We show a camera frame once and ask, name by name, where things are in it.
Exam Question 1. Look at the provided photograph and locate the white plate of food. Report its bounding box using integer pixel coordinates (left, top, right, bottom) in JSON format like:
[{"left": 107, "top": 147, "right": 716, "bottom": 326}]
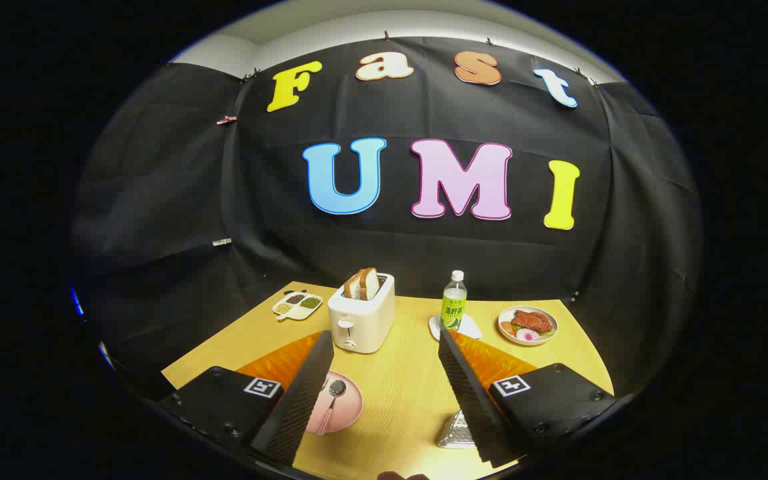
[{"left": 497, "top": 305, "right": 559, "bottom": 346}]

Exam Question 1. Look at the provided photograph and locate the green label drink bottle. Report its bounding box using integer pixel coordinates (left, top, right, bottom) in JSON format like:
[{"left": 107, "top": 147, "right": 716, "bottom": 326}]
[{"left": 441, "top": 270, "right": 468, "bottom": 332}]

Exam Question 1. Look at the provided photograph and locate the white toaster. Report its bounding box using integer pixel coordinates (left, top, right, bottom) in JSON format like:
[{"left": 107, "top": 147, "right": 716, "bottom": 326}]
[{"left": 327, "top": 272, "right": 396, "bottom": 355}]

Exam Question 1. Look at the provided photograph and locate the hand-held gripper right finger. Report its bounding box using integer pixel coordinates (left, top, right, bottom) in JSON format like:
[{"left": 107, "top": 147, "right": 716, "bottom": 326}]
[{"left": 437, "top": 327, "right": 619, "bottom": 469}]

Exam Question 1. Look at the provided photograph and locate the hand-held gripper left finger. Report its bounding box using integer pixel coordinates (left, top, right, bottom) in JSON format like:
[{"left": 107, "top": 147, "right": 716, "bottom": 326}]
[{"left": 159, "top": 330, "right": 335, "bottom": 467}]

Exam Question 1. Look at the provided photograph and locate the white divided snack dish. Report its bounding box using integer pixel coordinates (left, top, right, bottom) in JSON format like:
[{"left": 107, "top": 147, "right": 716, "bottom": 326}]
[{"left": 272, "top": 291, "right": 324, "bottom": 321}]

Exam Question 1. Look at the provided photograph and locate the spoon with red checked handle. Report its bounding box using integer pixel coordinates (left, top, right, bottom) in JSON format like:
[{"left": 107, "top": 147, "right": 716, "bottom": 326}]
[{"left": 317, "top": 379, "right": 347, "bottom": 436}]

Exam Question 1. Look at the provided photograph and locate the pink plate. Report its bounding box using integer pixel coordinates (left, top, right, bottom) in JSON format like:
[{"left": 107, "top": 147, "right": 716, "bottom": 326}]
[{"left": 305, "top": 370, "right": 364, "bottom": 435}]

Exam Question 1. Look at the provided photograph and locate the metal wire cutlery basket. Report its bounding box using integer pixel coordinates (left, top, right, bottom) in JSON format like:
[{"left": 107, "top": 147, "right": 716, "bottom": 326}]
[{"left": 437, "top": 410, "right": 477, "bottom": 449}]

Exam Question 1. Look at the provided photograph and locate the white coaster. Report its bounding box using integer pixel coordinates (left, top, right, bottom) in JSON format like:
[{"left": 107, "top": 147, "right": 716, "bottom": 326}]
[{"left": 429, "top": 313, "right": 483, "bottom": 342}]

